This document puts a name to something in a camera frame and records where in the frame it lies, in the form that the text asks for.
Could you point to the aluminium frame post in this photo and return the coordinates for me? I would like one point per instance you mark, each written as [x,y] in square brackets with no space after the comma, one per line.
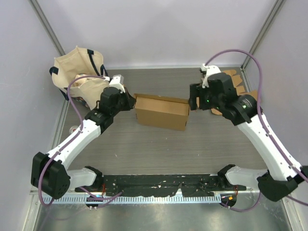
[47,26]
[278,5]

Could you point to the beige canvas tote bag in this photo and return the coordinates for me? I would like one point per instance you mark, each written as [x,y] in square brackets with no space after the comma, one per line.
[80,62]

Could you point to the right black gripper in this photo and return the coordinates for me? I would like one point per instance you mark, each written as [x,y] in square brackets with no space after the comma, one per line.
[196,90]

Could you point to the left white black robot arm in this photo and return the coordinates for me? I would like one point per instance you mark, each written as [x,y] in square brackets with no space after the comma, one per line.
[50,173]

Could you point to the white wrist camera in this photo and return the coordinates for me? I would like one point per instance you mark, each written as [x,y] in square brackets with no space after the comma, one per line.
[116,81]
[206,72]

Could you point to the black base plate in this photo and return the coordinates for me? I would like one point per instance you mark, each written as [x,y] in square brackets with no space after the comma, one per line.
[191,185]

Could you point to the red bull can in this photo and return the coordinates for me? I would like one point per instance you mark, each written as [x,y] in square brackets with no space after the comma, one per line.
[73,129]

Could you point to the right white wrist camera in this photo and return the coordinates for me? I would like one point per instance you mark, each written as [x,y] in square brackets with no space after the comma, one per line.
[206,72]

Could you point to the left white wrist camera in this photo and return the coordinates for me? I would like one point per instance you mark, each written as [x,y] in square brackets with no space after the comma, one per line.
[116,81]

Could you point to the cream bottle in bag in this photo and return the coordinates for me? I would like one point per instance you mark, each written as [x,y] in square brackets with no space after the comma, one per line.
[80,78]

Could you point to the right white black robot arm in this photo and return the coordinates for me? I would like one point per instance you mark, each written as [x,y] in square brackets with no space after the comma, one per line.
[283,173]

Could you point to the left aluminium frame post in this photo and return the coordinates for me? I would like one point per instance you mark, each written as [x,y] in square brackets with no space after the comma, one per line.
[47,26]

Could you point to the large brown cardboard box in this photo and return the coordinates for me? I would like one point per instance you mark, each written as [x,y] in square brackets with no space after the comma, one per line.
[162,112]

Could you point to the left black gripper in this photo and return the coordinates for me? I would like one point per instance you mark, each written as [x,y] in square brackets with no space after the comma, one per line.
[130,100]

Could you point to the right aluminium frame post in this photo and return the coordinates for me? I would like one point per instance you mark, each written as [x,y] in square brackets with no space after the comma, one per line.
[278,5]

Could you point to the flat cardboard box blank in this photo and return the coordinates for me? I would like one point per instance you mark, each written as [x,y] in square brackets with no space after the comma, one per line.
[238,83]

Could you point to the slotted cable duct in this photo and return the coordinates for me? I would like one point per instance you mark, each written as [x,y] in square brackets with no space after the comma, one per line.
[177,199]

